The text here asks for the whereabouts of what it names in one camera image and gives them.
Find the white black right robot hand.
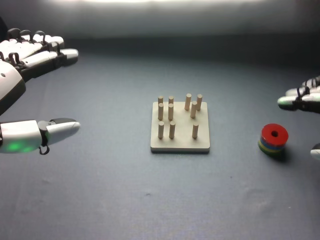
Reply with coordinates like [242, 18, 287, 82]
[277, 75, 320, 161]

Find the grey table cloth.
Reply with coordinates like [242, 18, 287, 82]
[0, 37, 320, 240]

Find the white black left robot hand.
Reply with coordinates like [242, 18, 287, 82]
[0, 27, 81, 155]

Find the stack of coloured rings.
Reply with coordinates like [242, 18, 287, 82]
[257, 123, 290, 160]

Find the wooden peg board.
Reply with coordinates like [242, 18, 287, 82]
[150, 93, 211, 155]

